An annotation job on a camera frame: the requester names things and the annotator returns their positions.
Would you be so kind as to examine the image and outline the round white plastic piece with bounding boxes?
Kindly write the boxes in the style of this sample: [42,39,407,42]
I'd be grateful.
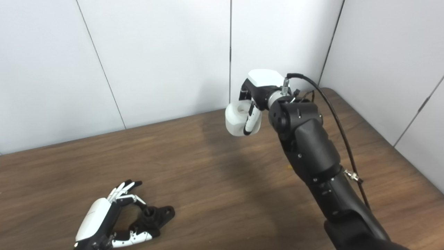
[225,100,262,136]

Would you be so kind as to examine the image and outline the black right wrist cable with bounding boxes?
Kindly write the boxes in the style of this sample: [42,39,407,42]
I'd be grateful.
[287,73,371,210]

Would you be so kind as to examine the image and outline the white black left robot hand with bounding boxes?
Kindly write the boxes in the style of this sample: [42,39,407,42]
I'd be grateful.
[74,180,154,250]

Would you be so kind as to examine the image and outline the black flanged holder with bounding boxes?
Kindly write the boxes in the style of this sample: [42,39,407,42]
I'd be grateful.
[130,206,175,238]

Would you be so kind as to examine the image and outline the thin black wrist wires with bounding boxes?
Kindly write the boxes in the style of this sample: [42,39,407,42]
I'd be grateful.
[293,90,315,104]

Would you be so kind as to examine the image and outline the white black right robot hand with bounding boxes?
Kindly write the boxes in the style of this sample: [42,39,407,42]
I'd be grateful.
[239,69,290,136]

